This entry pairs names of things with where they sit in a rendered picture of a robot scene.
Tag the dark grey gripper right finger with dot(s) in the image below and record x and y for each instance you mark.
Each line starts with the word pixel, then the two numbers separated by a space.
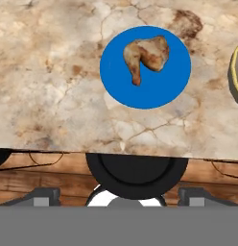
pixel 194 196

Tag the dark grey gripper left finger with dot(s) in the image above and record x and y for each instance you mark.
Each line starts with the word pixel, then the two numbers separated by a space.
pixel 44 196

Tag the grey bowl with yellow rim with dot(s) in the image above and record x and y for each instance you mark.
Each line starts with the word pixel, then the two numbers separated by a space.
pixel 236 73

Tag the brown chicken drumstick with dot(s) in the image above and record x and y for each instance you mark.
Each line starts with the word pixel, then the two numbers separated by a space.
pixel 149 54

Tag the blue round plate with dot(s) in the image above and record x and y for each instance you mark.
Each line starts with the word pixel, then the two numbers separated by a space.
pixel 156 89

